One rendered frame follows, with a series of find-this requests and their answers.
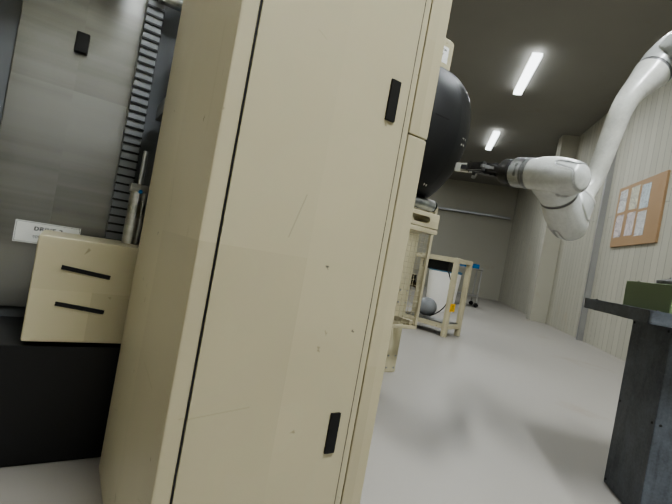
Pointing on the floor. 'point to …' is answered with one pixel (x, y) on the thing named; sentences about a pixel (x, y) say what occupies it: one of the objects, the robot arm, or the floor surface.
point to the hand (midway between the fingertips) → (463, 167)
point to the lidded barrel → (438, 282)
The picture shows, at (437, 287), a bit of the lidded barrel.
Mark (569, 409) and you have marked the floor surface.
